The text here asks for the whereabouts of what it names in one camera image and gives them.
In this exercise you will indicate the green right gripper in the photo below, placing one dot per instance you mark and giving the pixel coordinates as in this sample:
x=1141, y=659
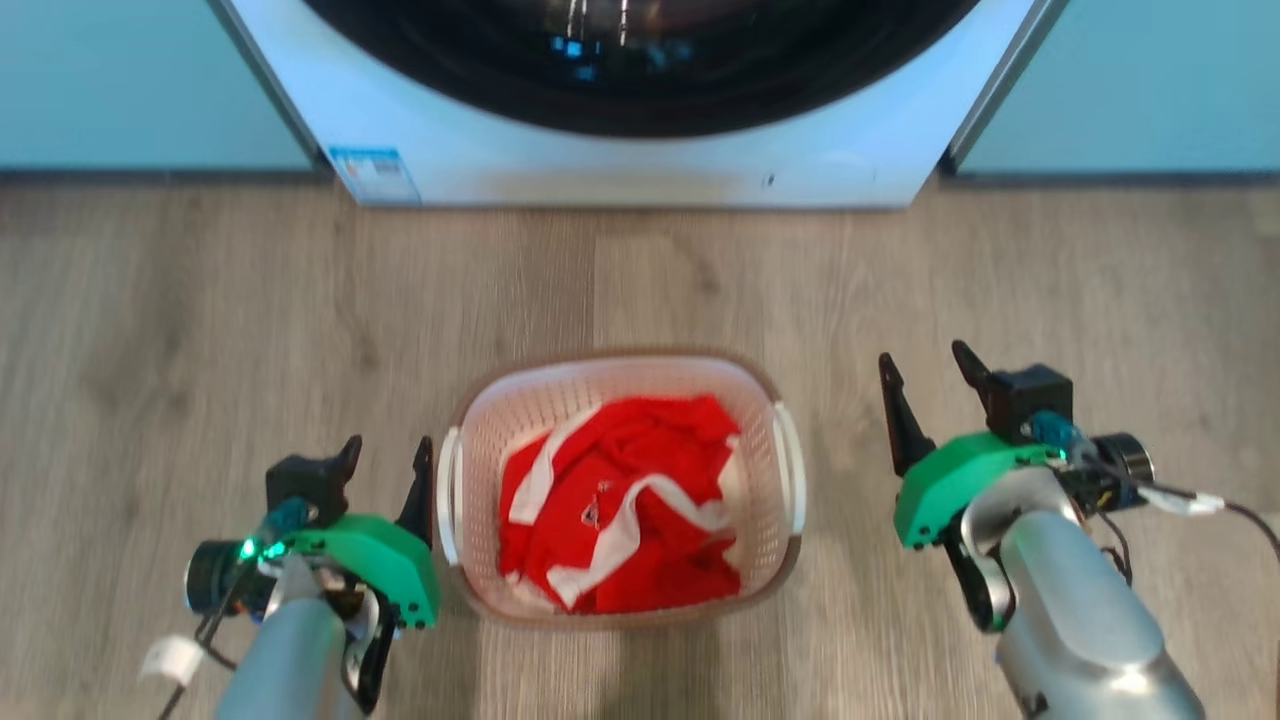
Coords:
x=950, y=480

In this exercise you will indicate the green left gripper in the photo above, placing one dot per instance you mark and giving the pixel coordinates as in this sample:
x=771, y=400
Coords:
x=385, y=560

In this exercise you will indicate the beige perforated plastic laundry basket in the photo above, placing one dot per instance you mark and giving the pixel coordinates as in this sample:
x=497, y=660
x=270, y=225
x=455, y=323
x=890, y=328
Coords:
x=480, y=440

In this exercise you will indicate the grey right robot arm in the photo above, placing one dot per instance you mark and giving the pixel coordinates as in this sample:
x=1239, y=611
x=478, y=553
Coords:
x=1075, y=600

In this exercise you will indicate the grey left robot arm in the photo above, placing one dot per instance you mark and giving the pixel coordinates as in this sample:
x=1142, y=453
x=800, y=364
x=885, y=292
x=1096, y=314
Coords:
x=285, y=650

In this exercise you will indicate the red garment with white trim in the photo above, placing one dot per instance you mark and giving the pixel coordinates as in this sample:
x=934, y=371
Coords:
x=650, y=540

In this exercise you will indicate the blue white energy label sticker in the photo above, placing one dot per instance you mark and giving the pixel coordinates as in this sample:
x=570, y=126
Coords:
x=374, y=175

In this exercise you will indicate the light blue cabinet panel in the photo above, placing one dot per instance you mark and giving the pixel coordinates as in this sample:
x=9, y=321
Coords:
x=1130, y=85
x=140, y=80

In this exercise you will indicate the white front-load washing machine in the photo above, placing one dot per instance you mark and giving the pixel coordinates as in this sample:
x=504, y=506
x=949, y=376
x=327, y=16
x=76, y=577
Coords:
x=640, y=165

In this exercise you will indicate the dark glass washer door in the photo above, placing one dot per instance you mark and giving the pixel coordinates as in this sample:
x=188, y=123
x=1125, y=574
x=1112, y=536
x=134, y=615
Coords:
x=640, y=90

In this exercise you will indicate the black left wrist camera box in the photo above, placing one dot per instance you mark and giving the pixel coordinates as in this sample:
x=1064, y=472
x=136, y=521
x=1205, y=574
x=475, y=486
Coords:
x=300, y=485

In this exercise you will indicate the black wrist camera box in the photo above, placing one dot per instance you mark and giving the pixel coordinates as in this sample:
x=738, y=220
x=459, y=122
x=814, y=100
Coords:
x=300, y=485
x=1030, y=400

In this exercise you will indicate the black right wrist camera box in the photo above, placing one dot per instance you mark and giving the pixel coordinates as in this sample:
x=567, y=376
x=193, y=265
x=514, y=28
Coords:
x=1030, y=400

